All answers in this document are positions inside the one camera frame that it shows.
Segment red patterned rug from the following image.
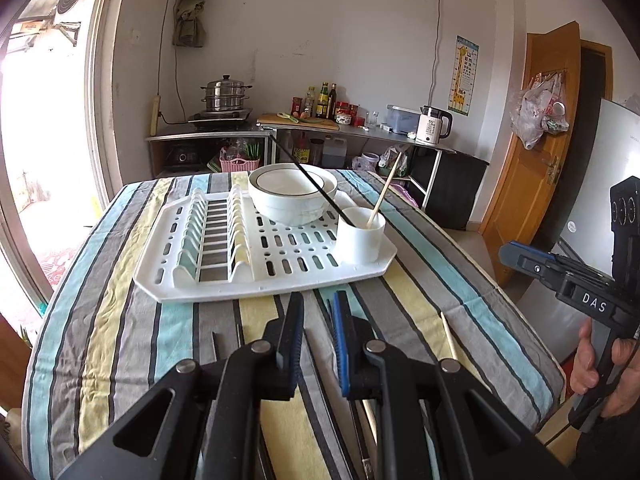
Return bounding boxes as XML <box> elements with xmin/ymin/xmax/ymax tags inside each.
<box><xmin>39</xmin><ymin>247</ymin><xmax>80</xmax><ymax>292</ymax></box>

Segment pink plastic basket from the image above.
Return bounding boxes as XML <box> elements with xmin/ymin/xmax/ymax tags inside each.
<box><xmin>220</xmin><ymin>156</ymin><xmax>262</xmax><ymax>173</ymax></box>

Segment hanging green cloth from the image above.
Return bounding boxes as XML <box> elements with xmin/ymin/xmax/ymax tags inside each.
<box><xmin>172</xmin><ymin>0</ymin><xmax>208</xmax><ymax>47</ymax></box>

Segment black kitchen appliance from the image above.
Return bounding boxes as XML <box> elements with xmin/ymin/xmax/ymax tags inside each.
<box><xmin>165</xmin><ymin>146</ymin><xmax>201</xmax><ymax>167</ymax></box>

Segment black cabinet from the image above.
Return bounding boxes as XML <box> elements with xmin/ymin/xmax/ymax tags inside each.
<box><xmin>410</xmin><ymin>149</ymin><xmax>490</xmax><ymax>231</ymax></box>

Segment black wall cable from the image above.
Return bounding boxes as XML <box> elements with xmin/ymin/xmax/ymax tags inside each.
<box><xmin>428</xmin><ymin>0</ymin><xmax>443</xmax><ymax>107</ymax></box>

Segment giraffe wall poster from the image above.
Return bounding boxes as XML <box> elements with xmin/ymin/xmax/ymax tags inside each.
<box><xmin>447</xmin><ymin>36</ymin><xmax>479</xmax><ymax>114</ymax></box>

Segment white window frame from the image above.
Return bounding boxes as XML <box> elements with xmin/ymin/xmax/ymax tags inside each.
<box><xmin>0</xmin><ymin>0</ymin><xmax>151</xmax><ymax>321</ymax></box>

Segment long steel counter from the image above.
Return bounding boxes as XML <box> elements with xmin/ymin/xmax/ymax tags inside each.
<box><xmin>257</xmin><ymin>120</ymin><xmax>458</xmax><ymax>211</ymax></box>

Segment gas stove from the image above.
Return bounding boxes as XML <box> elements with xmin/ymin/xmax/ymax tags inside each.
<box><xmin>188</xmin><ymin>109</ymin><xmax>254</xmax><ymax>125</ymax></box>

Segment wooden cutting board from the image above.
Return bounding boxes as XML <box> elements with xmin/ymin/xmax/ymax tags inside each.
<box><xmin>257</xmin><ymin>112</ymin><xmax>341</xmax><ymax>132</ymax></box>

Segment dark plastic jug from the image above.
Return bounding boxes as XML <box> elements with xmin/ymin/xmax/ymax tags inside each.
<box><xmin>322</xmin><ymin>135</ymin><xmax>348</xmax><ymax>168</ymax></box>

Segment person's right forearm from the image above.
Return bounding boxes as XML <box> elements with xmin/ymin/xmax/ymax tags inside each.
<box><xmin>575</xmin><ymin>412</ymin><xmax>640</xmax><ymax>480</ymax></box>

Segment person's right hand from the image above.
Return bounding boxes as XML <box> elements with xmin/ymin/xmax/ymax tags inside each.
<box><xmin>570</xmin><ymin>320</ymin><xmax>640</xmax><ymax>417</ymax></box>

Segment wooden door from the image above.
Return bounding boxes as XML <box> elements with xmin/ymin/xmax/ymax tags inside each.
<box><xmin>481</xmin><ymin>21</ymin><xmax>613</xmax><ymax>286</ymax></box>

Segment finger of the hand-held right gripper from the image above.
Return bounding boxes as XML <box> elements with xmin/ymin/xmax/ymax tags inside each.
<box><xmin>510</xmin><ymin>241</ymin><xmax>608</xmax><ymax>272</ymax></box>
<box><xmin>498</xmin><ymin>244</ymin><xmax>613</xmax><ymax>291</ymax></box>

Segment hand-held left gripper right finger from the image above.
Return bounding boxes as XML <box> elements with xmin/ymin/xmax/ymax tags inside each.
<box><xmin>331</xmin><ymin>289</ymin><xmax>571</xmax><ymax>480</ymax></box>

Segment hanging plastic bags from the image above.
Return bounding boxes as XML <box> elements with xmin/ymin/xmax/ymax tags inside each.
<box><xmin>510</xmin><ymin>71</ymin><xmax>571</xmax><ymax>150</ymax></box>

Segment white electric kettle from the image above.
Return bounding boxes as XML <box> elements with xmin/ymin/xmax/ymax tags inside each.
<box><xmin>416</xmin><ymin>106</ymin><xmax>453</xmax><ymax>144</ymax></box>

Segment white refrigerator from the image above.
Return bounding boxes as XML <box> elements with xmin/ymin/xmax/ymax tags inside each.
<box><xmin>517</xmin><ymin>98</ymin><xmax>640</xmax><ymax>366</ymax></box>

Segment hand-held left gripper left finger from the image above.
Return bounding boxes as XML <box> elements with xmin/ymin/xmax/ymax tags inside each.
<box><xmin>60</xmin><ymin>291</ymin><xmax>306</xmax><ymax>480</ymax></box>

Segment white ceramic bowl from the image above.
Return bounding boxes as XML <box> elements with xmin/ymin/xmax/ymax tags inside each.
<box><xmin>248</xmin><ymin>163</ymin><xmax>339</xmax><ymax>227</ymax></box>

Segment white plastic bag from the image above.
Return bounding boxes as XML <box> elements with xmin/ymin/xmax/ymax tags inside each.
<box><xmin>0</xmin><ymin>407</ymin><xmax>24</xmax><ymax>456</ymax></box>

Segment yellow label bottle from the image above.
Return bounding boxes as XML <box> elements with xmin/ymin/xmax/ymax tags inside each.
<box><xmin>292</xmin><ymin>132</ymin><xmax>311</xmax><ymax>165</ymax></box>

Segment bag of groceries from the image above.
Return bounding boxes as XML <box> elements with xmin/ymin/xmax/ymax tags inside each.
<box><xmin>378</xmin><ymin>146</ymin><xmax>411</xmax><ymax>178</ymax></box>

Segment steel steamer pot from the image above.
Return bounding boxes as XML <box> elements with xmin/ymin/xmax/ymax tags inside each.
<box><xmin>201</xmin><ymin>75</ymin><xmax>251</xmax><ymax>112</ymax></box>

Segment striped tablecloth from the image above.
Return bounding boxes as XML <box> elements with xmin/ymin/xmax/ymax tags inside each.
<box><xmin>22</xmin><ymin>167</ymin><xmax>568</xmax><ymax>480</ymax></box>

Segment clear plastic storage box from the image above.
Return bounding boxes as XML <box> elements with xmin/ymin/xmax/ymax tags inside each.
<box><xmin>386</xmin><ymin>105</ymin><xmax>422</xmax><ymax>135</ymax></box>

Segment white utensil cup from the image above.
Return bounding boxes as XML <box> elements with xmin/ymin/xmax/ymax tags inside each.
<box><xmin>336</xmin><ymin>207</ymin><xmax>387</xmax><ymax>265</ymax></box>

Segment small steel shelf unit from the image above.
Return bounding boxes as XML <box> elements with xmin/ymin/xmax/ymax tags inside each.
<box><xmin>146</xmin><ymin>127</ymin><xmax>277</xmax><ymax>179</ymax></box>

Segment wooden chopstick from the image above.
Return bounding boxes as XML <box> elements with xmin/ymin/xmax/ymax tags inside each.
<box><xmin>366</xmin><ymin>152</ymin><xmax>403</xmax><ymax>227</ymax></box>
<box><xmin>440</xmin><ymin>311</ymin><xmax>459</xmax><ymax>361</ymax></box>

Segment red tins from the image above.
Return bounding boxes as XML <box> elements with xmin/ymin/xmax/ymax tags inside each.
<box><xmin>336</xmin><ymin>101</ymin><xmax>362</xmax><ymax>127</ymax></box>

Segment white plastic dish rack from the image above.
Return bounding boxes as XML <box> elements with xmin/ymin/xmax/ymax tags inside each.
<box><xmin>132</xmin><ymin>180</ymin><xmax>398</xmax><ymax>303</ymax></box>

